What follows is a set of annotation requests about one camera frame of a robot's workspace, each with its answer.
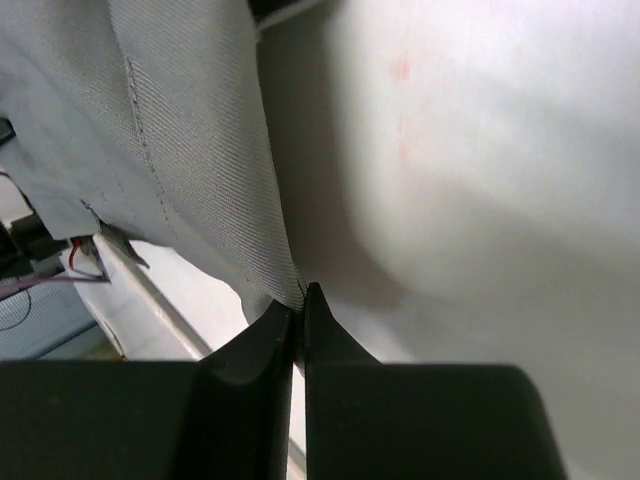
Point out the grey pleated skirt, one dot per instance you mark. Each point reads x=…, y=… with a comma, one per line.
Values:
x=146, y=118

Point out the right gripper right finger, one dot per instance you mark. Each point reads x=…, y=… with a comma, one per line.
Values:
x=366, y=419

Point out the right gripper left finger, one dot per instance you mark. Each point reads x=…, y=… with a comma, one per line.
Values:
x=223, y=417

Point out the aluminium front rail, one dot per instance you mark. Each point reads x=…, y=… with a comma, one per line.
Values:
x=156, y=323

